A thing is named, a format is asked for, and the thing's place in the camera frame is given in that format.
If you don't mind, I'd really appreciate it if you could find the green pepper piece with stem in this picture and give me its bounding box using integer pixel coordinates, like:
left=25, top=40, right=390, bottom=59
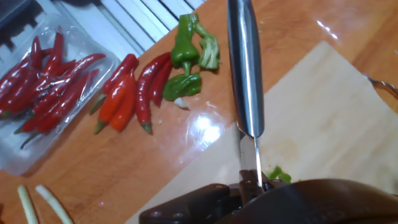
left=170, top=12, right=201, bottom=77

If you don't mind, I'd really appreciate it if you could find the steel handled kitchen knife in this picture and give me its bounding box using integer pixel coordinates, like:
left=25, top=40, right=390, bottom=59
left=226, top=0, right=266, bottom=187

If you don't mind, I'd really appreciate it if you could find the small white vegetable scrap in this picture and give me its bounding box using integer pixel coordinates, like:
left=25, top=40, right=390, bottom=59
left=173, top=96, right=190, bottom=110

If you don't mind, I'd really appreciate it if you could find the dark red chili pepper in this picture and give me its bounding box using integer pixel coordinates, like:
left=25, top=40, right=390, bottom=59
left=89, top=53, right=140, bottom=116

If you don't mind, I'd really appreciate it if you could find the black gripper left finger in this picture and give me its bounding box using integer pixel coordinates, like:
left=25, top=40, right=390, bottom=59
left=138, top=169, right=265, bottom=224

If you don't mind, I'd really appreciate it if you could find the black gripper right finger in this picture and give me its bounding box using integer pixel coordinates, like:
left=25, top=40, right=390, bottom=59
left=262, top=179, right=289, bottom=191

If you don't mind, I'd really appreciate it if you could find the pale green scallion piece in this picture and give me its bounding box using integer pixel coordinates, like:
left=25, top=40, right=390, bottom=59
left=16, top=184, right=40, bottom=224
left=34, top=184, right=75, bottom=224

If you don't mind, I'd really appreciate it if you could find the split open green pepper piece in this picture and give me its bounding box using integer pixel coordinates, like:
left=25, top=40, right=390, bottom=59
left=194, top=21, right=221, bottom=72

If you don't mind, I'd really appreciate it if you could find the green chili pepper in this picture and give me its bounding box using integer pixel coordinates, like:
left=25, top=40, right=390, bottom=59
left=265, top=165, right=293, bottom=184

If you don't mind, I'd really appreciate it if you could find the wooden cutting board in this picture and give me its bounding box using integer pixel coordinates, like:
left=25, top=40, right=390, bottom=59
left=124, top=40, right=398, bottom=224

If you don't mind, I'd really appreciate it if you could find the clear pack of red chilies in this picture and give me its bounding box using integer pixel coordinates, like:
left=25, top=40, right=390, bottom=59
left=0, top=12, right=121, bottom=177

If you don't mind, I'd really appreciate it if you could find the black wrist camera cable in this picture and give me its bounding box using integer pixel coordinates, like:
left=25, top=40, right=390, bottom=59
left=214, top=178, right=398, bottom=224

